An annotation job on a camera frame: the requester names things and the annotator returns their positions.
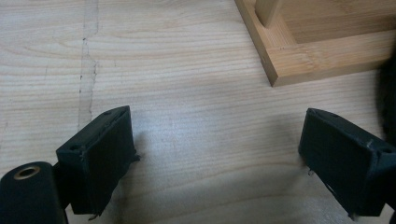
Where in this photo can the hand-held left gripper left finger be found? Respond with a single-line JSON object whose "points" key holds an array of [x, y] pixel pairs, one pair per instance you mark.
{"points": [[99, 161]]}

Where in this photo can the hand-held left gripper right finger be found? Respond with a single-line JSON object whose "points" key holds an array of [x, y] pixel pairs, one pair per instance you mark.
{"points": [[345, 161]]}

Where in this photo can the wooden shoe rack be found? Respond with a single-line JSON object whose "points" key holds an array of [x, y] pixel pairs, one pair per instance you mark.
{"points": [[311, 59]]}

